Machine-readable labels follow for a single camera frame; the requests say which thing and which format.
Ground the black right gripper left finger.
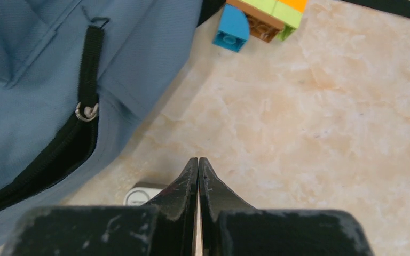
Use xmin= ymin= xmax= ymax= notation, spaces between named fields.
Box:
xmin=143 ymin=157 xmax=199 ymax=255

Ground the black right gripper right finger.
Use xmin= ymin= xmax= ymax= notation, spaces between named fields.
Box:
xmin=198 ymin=157 xmax=253 ymax=255

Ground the pink white small stapler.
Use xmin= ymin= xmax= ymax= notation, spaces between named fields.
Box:
xmin=123 ymin=182 xmax=167 ymax=206

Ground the blue grey student backpack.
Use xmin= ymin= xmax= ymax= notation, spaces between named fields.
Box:
xmin=0 ymin=0 xmax=410 ymax=256

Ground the colourful sticky note stack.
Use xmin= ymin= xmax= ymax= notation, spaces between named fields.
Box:
xmin=213 ymin=0 xmax=308 ymax=52

